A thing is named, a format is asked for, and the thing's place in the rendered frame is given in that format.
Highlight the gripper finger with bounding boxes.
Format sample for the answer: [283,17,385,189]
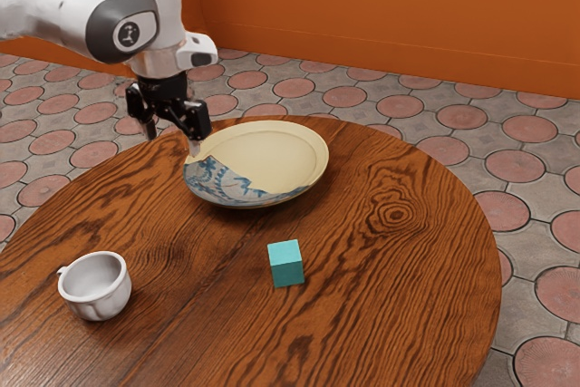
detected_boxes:
[165,98,212,158]
[124,82,159,141]

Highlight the cream plate with blue pattern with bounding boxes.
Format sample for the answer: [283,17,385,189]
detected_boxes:
[182,120,330,209]

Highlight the teal cube block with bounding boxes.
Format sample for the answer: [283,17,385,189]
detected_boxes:
[266,238,305,289]

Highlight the white ribbed cup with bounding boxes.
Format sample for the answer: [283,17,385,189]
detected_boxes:
[55,250,133,322]

